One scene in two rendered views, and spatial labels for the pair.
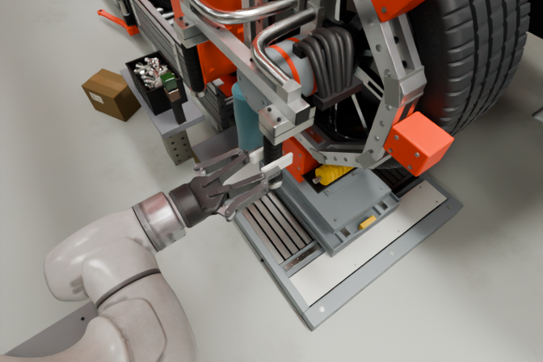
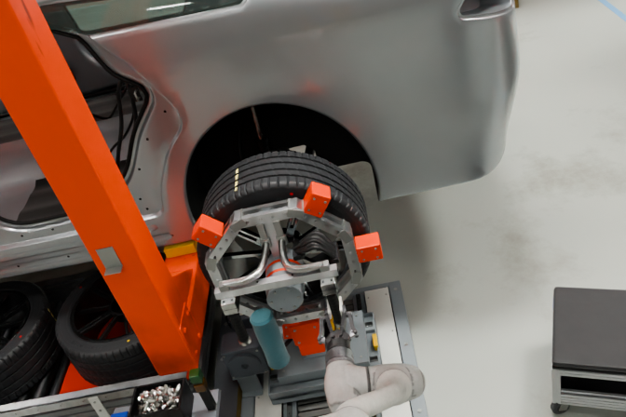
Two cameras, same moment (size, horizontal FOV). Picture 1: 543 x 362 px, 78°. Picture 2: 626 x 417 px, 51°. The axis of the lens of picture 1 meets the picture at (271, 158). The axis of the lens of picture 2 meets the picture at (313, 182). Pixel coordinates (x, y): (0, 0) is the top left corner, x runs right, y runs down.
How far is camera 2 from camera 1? 170 cm
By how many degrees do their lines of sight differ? 39
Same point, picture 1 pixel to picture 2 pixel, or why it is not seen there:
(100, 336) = (387, 376)
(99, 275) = (358, 379)
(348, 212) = (360, 345)
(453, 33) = (342, 200)
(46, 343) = not seen: outside the picture
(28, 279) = not seen: outside the picture
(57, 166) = not seen: outside the picture
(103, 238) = (341, 372)
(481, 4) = (336, 184)
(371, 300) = (431, 380)
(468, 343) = (490, 336)
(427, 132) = (368, 238)
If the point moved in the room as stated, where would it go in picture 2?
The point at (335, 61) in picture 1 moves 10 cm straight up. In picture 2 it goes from (325, 242) to (319, 220)
